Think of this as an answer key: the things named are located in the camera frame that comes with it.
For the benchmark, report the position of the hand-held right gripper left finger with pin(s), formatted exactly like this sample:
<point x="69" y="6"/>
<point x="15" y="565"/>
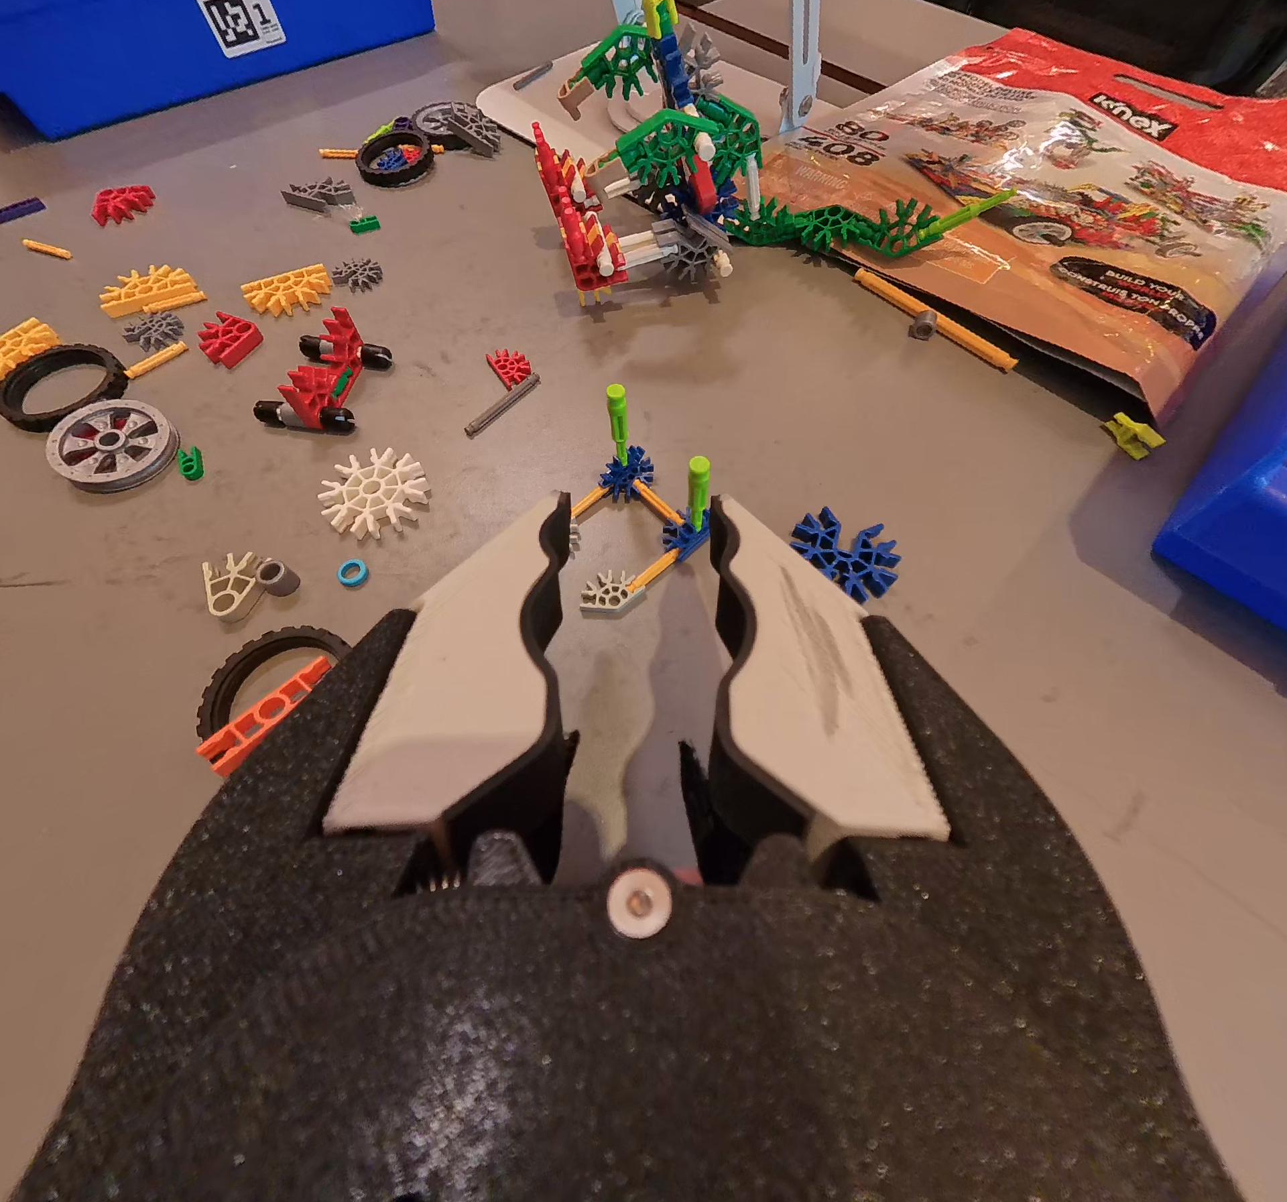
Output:
<point x="453" y="698"/>

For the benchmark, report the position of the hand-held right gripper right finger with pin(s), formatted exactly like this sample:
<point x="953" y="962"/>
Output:
<point x="823" y="698"/>

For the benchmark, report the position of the blue and yellow rod frame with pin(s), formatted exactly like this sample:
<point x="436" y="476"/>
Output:
<point x="626" y="472"/>

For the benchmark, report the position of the multicoloured toy construction model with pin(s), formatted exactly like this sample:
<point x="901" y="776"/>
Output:
<point x="694" y="131"/>

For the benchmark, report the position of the blue bin with square tag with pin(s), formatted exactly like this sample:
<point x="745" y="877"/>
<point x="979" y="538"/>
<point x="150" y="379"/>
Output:
<point x="120" y="15"/>

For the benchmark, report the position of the blue snowflake connector pair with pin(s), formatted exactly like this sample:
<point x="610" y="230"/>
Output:
<point x="844" y="553"/>

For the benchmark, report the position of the grey spacer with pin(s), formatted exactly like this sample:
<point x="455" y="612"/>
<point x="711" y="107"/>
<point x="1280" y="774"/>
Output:
<point x="280" y="578"/>
<point x="922" y="323"/>

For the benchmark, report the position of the orange ladder connector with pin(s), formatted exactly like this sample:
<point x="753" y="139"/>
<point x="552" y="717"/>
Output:
<point x="236" y="734"/>

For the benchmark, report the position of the white snowflake connector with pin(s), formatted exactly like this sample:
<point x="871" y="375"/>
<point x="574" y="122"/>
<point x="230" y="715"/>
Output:
<point x="373" y="493"/>

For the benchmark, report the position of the cream fan connector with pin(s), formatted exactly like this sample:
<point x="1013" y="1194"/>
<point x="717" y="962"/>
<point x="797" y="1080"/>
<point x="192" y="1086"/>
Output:
<point x="226" y="588"/>

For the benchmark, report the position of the red connector with grey rod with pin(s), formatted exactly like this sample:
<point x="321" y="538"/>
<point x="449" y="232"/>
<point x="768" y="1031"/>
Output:
<point x="508" y="365"/>

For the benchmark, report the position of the red connector assembly black caps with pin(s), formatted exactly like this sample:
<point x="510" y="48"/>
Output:
<point x="320" y="382"/>

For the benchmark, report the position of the orange rod with grey clip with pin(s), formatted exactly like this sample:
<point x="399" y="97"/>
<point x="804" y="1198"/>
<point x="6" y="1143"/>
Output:
<point x="964" y="342"/>

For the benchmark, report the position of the lime clip connector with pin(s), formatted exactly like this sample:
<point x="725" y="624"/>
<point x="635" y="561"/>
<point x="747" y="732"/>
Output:
<point x="1133" y="436"/>

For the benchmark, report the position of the red fan connector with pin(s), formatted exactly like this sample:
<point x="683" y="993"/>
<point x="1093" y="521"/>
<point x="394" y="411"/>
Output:
<point x="228" y="339"/>
<point x="122" y="205"/>

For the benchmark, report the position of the silver spoked wheel hub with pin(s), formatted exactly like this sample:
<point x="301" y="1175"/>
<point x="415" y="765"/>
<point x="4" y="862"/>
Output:
<point x="110" y="445"/>

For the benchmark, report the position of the small grey snowflake connector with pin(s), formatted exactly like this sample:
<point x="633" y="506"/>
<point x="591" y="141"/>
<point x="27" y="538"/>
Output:
<point x="358" y="274"/>
<point x="152" y="329"/>

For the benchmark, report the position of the yellow fan connector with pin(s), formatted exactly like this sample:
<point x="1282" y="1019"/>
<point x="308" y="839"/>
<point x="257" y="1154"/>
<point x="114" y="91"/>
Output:
<point x="25" y="342"/>
<point x="287" y="291"/>
<point x="150" y="295"/>

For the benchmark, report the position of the blue plastic bin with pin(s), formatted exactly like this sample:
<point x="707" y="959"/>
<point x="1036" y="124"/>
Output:
<point x="1236" y="529"/>

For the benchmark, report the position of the short yellow rod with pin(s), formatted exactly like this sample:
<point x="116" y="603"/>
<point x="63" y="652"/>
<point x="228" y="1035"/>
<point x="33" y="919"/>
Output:
<point x="156" y="359"/>
<point x="46" y="247"/>

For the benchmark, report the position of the red toy set bag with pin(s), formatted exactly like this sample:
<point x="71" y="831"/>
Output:
<point x="1006" y="266"/>

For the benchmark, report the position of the grey connector pair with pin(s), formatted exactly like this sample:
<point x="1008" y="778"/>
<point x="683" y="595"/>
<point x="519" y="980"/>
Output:
<point x="316" y="194"/>

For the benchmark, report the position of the small black rubber tyre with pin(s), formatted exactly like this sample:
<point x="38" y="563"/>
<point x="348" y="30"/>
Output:
<point x="367" y="162"/>

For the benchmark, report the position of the dark grey fan connector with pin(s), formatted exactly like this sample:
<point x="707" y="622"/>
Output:
<point x="477" y="131"/>

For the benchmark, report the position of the small grey spoked wheel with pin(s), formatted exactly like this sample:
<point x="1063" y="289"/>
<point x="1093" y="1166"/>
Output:
<point x="432" y="120"/>

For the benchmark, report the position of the dark purple bar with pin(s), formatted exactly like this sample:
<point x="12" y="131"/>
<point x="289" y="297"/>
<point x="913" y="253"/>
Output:
<point x="21" y="209"/>

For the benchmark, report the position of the white adjustable book stand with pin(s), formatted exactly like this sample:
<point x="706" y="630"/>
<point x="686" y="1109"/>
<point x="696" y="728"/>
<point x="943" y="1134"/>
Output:
<point x="802" y="34"/>

